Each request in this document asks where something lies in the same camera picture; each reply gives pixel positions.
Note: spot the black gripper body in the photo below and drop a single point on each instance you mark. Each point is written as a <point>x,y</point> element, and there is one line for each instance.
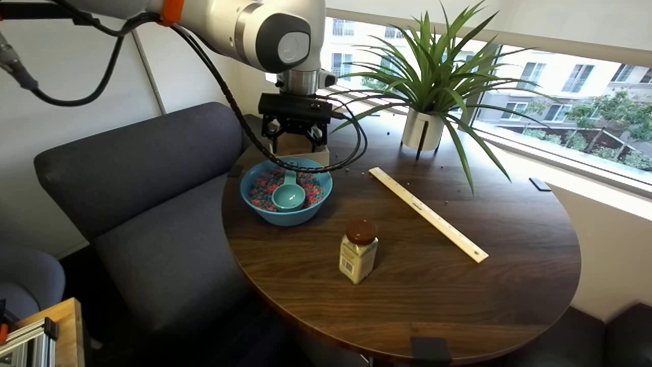
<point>296,128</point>

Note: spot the light wooden box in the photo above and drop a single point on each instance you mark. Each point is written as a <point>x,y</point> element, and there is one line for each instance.
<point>298,144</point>

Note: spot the colourful candy pieces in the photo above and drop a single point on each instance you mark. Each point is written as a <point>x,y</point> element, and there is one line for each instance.
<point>261,189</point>

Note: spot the teal measuring scoop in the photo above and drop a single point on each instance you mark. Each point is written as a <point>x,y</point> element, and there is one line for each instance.
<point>287,196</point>

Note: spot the blue bowl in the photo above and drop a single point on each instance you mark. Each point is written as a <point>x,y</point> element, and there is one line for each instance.
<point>287,217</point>

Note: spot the spice bottle brown cap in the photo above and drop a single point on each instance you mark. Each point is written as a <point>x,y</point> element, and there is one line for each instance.
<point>357,258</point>

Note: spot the long wooden ruler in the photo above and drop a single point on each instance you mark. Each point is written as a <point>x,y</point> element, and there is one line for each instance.
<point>428,214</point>

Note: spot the green spiky plant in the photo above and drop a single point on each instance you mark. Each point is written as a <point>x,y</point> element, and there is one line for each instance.
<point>434,74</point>

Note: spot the dark grey sofa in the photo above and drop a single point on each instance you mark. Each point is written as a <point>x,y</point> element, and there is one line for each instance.
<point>150,204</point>

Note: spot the white roller blind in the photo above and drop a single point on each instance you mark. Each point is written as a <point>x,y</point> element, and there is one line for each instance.
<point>557,22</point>

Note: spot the blue grey shell chair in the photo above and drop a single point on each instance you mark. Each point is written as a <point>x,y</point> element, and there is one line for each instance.
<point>31,278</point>

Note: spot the dark armchair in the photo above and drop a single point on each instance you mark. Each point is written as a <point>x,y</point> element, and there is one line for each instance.
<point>627,336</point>

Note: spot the aluminium and wood frame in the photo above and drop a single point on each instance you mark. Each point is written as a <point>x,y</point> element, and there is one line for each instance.
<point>48,336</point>

